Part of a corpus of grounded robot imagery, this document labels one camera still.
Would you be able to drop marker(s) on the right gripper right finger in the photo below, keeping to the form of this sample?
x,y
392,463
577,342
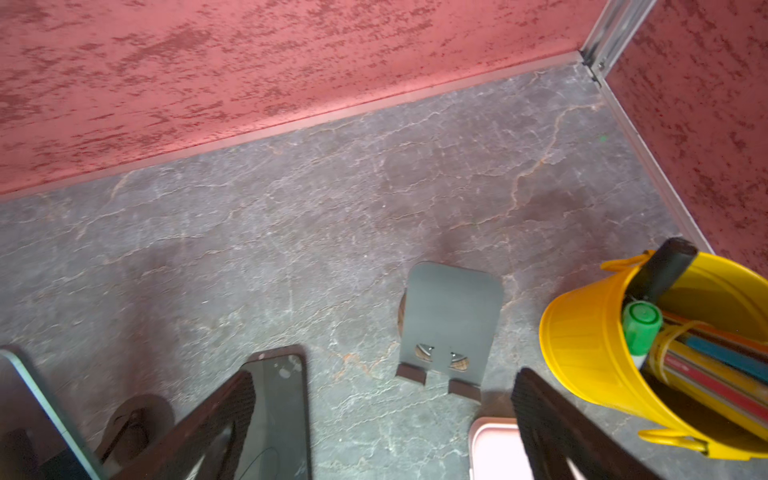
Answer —
x,y
559,439

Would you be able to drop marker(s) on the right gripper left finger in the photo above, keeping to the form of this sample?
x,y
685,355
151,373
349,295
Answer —
x,y
209,440

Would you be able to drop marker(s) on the black phone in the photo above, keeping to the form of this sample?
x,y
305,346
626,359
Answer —
x,y
38,440
277,444

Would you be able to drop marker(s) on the round base phone stand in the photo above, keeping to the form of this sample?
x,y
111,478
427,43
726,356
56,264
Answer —
x,y
137,424

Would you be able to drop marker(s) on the wooden base grey phone stand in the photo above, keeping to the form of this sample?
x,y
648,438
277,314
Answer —
x,y
447,320

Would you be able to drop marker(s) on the yellow metal bucket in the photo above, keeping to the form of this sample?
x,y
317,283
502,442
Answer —
x,y
583,344

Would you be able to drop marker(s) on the green capped marker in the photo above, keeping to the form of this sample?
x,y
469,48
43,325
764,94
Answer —
x,y
641,323

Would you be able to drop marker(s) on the bundle of coloured pencils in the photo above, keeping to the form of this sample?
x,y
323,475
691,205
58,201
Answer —
x,y
724,372

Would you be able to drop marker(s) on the black marker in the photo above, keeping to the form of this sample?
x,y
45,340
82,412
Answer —
x,y
661,271

